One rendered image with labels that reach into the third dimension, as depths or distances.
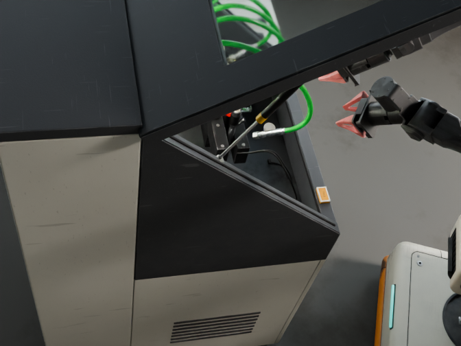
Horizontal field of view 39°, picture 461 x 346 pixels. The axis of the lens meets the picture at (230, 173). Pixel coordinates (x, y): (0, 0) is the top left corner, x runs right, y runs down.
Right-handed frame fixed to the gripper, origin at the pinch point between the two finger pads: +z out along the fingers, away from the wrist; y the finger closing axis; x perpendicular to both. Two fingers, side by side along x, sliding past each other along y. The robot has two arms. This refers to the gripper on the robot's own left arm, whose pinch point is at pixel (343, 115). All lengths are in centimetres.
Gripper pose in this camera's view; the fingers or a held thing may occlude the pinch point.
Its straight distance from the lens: 165.2
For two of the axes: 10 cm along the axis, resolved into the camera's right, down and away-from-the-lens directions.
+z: -6.7, 0.0, 7.4
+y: -4.1, 8.3, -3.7
